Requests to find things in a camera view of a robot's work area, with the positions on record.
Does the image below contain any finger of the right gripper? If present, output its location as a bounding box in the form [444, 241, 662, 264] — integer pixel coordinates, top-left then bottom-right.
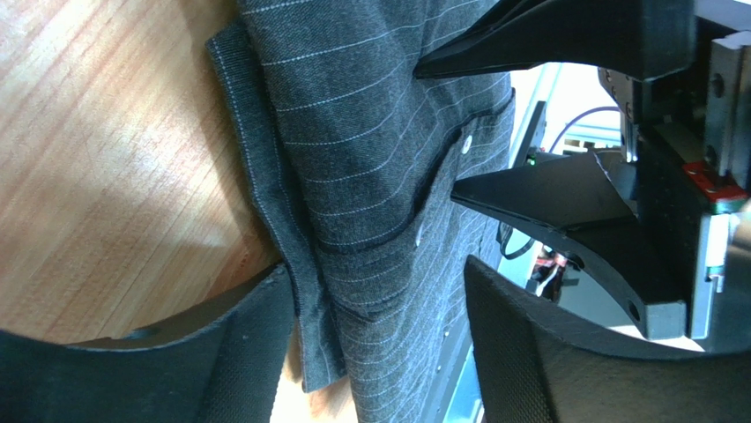
[413, 0, 696, 80]

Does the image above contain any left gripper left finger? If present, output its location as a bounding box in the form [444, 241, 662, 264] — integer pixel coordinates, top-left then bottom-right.
[1, 265, 294, 422]

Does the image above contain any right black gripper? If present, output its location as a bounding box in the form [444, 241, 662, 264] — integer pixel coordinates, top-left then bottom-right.
[451, 1, 750, 353]

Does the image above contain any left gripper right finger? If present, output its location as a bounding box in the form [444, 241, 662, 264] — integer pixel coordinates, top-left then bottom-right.
[464, 256, 750, 422]

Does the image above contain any black pinstriped long sleeve shirt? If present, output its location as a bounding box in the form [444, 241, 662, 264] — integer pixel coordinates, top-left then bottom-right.
[206, 1, 515, 422]

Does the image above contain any aluminium rail frame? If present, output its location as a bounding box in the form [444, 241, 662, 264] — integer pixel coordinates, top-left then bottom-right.
[421, 63, 620, 422]

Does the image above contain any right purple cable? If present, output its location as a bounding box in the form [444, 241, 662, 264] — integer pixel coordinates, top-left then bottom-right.
[548, 105, 622, 153]

